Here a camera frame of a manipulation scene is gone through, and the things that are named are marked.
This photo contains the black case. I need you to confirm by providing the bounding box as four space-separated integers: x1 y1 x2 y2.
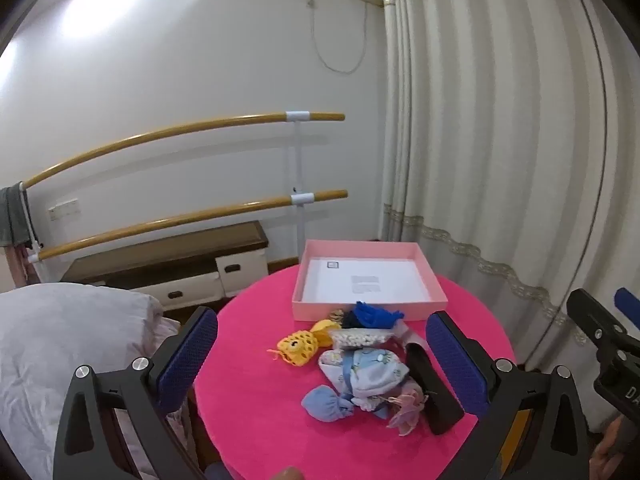
404 342 466 436

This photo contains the person's right hand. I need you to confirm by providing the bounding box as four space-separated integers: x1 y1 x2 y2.
591 416 627 462

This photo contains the pink cardboard box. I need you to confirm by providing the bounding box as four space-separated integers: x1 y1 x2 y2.
291 239 448 322

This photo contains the pink round tablecloth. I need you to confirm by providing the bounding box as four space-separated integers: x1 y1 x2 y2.
192 262 518 480

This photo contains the white wall socket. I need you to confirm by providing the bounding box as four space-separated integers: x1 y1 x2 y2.
48 199 81 220

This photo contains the white paper sheet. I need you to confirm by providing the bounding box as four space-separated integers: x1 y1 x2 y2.
302 258 435 303

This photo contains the bag of cotton swabs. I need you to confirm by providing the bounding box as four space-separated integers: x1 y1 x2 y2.
330 327 396 351

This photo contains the white power cable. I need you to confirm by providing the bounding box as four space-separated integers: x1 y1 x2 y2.
306 0 369 75

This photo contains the short wooden ballet barre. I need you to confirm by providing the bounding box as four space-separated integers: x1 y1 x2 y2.
30 189 348 262

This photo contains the yellow crocheted toy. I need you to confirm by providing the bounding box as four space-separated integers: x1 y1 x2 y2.
266 319 342 368

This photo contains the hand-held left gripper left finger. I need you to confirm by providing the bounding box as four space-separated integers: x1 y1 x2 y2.
52 306 219 480

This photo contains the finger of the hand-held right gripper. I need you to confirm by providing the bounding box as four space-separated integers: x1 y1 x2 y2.
566 288 640 361
614 287 640 333

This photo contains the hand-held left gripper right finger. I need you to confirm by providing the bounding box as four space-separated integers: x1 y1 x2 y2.
425 310 591 480

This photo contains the long wooden ballet barre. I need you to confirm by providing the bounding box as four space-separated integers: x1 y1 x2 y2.
22 112 346 191

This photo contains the blue baby mitten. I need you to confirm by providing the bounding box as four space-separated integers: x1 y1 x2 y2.
301 385 356 425

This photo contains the grey hanging cloth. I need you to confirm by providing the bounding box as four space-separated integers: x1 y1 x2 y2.
0 184 36 248

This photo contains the white quilt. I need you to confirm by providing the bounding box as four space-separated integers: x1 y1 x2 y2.
0 282 163 480

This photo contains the brown and white bench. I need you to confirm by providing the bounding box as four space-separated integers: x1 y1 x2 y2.
60 221 271 311

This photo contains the white curtain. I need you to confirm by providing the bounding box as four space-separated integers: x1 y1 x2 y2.
382 0 640 433

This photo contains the blue knitted cloth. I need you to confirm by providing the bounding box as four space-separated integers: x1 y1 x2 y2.
341 301 405 331

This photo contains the thin black cable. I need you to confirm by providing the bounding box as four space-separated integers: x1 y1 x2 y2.
562 0 611 286

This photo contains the light blue baby hat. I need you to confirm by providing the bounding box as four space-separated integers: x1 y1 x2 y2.
318 347 411 401

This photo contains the pink hanging cloth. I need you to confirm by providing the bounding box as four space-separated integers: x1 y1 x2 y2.
6 242 38 288

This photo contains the white barre post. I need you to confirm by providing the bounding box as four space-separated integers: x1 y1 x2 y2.
285 109 315 261

